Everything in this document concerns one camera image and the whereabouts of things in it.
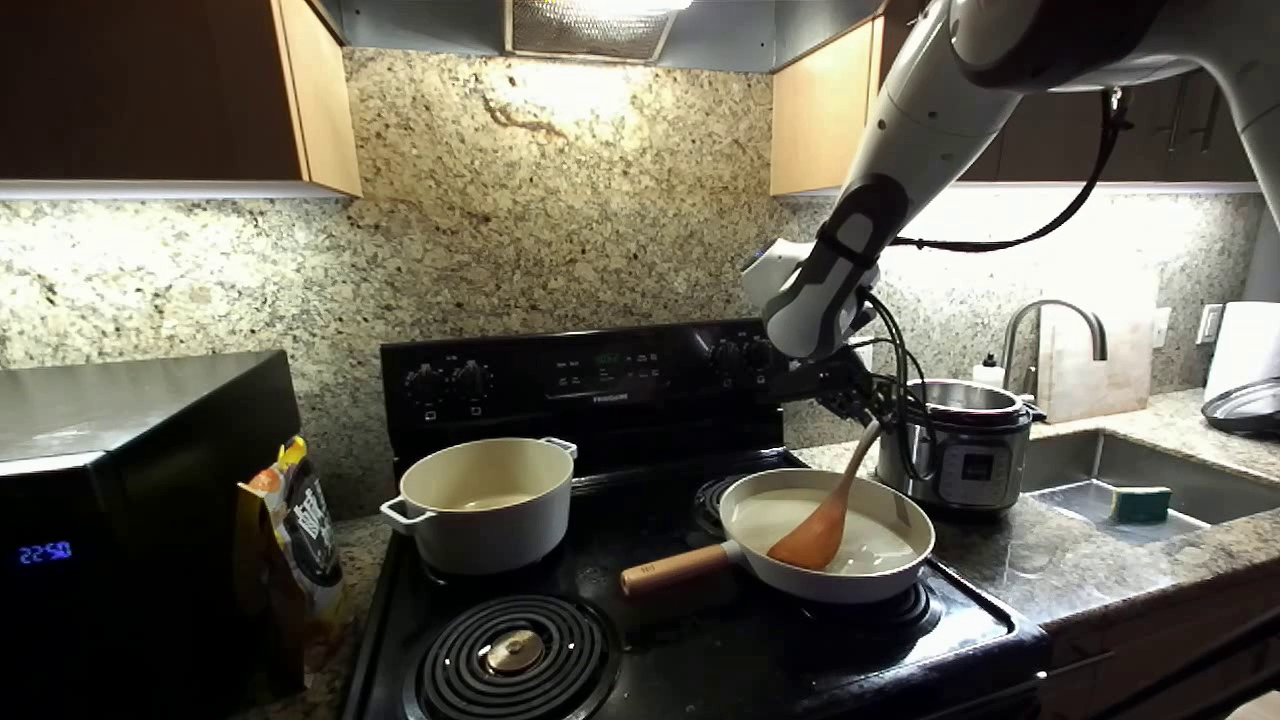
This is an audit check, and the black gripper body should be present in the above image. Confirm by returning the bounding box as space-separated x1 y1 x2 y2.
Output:
764 347 885 422

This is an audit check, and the wooden spatula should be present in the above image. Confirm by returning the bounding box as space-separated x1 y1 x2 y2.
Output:
769 422 878 567

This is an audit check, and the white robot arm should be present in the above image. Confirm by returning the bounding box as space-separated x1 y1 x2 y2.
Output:
743 0 1280 361

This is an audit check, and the stainless pressure cooker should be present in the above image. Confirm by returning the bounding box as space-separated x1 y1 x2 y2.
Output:
877 380 1034 513

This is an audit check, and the white soap bottle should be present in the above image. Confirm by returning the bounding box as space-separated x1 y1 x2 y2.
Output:
972 353 1002 386

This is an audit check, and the steel sink basin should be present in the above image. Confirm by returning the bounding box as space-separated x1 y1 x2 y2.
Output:
1022 431 1280 542

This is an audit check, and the chrome kitchen faucet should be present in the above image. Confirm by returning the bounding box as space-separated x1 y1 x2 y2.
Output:
1001 297 1107 397

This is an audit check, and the right upper wooden cabinet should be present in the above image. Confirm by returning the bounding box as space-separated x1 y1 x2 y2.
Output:
771 0 1255 194

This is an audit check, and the wooden cabinet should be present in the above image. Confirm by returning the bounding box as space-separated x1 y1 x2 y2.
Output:
0 0 360 198
771 0 1255 194

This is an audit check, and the black electric stove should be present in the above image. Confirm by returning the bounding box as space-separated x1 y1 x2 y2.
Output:
341 318 1048 720

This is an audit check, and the green sponge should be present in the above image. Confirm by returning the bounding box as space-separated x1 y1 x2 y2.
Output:
1111 487 1173 524

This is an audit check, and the dark object on counter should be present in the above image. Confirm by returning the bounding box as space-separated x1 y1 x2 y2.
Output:
1200 374 1280 438

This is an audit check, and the range hood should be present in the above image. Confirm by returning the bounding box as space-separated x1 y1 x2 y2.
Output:
309 0 885 72

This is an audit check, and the snack bag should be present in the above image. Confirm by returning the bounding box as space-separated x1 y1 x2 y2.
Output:
231 436 342 623

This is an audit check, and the black microwave oven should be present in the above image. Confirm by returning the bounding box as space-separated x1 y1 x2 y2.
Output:
0 353 299 720

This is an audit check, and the left upper wooden cabinet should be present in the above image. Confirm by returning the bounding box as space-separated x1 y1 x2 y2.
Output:
0 0 360 198

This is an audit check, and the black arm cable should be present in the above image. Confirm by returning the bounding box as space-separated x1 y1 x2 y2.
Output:
854 86 1135 496

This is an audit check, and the cream frying pan wooden handle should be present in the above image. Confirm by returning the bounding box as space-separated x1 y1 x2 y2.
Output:
619 467 934 604

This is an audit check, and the cream pot with handles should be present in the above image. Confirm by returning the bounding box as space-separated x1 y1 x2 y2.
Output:
378 436 576 577

